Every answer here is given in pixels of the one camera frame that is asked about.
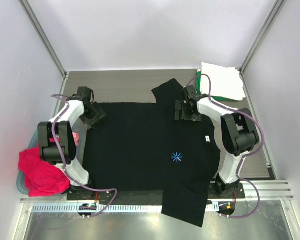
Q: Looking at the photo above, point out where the folded green t-shirt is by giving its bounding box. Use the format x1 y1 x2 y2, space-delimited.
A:
194 69 231 101

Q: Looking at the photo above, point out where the black t-shirt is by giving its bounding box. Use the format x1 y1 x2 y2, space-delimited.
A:
83 79 221 227

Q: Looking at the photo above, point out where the left aluminium frame post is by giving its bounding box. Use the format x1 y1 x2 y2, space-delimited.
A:
18 0 69 79

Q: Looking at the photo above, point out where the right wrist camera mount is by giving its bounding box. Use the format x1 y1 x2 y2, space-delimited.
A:
182 85 201 102

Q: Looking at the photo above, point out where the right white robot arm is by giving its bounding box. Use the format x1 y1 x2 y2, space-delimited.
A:
175 85 260 198

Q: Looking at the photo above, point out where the aluminium frame post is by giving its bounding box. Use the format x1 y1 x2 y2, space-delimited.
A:
18 0 69 79
239 0 290 74

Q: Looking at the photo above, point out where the red t-shirt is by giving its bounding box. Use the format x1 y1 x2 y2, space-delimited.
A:
18 146 71 197

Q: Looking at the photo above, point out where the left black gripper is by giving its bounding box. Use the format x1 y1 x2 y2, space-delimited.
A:
80 102 107 130

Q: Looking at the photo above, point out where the slotted cable duct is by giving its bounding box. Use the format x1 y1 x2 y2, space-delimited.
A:
31 202 220 214

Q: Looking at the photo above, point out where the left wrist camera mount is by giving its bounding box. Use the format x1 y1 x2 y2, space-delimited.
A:
72 86 95 103

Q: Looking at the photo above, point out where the pink t-shirt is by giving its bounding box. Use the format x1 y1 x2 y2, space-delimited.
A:
72 132 80 147

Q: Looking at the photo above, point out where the blue plastic basket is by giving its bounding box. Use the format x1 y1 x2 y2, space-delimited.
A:
16 123 86 196

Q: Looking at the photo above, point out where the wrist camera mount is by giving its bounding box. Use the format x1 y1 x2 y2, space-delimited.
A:
182 85 201 102
72 86 95 103

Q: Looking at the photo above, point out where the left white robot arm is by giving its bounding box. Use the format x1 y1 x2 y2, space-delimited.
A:
37 86 107 200

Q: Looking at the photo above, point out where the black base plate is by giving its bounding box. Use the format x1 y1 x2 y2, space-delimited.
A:
66 183 245 205

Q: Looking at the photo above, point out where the right aluminium frame post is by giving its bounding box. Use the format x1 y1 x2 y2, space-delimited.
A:
239 0 290 74

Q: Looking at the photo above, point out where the aluminium rail bracket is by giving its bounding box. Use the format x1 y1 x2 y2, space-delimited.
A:
242 180 294 201

